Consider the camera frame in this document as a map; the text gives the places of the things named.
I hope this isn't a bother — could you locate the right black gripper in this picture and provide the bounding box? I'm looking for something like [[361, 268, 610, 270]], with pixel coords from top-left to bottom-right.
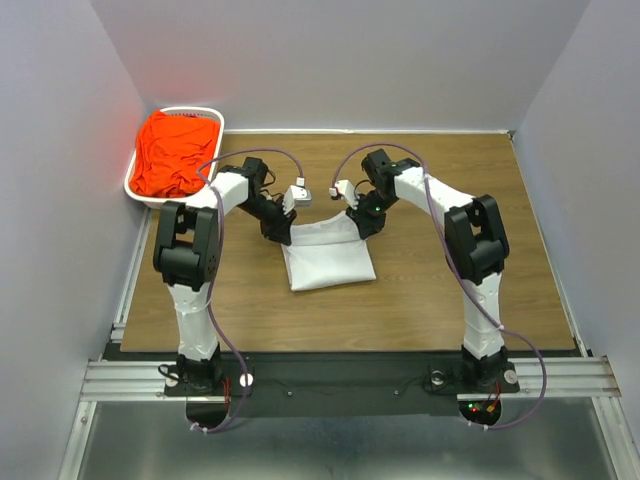
[[346, 188, 397, 239]]

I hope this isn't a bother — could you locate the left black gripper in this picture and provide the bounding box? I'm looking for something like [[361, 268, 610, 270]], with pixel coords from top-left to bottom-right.
[[238, 194, 297, 247]]

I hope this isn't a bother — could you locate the white t shirt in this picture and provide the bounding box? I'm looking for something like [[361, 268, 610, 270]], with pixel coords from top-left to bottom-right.
[[281, 212, 376, 292]]

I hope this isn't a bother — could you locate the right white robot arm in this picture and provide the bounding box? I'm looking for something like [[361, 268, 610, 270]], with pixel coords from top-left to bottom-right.
[[330, 145, 510, 390]]

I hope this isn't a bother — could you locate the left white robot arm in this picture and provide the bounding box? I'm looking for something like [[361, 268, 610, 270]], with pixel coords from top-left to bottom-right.
[[153, 157, 310, 397]]

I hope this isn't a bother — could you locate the orange t shirt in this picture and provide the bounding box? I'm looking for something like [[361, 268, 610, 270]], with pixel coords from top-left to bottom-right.
[[129, 109, 222, 199]]

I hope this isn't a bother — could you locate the white plastic laundry basket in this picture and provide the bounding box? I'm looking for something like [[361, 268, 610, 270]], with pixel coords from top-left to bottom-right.
[[122, 105, 226, 212]]

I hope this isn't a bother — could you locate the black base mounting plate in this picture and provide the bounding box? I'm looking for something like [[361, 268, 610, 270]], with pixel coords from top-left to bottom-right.
[[102, 349, 521, 419]]

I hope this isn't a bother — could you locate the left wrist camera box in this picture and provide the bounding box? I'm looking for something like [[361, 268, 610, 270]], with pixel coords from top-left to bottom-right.
[[282, 185, 312, 215]]

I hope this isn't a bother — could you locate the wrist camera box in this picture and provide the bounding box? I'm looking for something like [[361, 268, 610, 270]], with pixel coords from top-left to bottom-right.
[[282, 185, 312, 215], [329, 180, 359, 210]]

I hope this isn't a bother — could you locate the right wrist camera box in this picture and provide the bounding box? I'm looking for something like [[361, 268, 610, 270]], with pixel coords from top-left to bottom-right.
[[329, 180, 359, 210]]

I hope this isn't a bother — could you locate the aluminium frame rail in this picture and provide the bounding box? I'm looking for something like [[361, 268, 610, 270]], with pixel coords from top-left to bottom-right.
[[57, 209, 171, 480]]

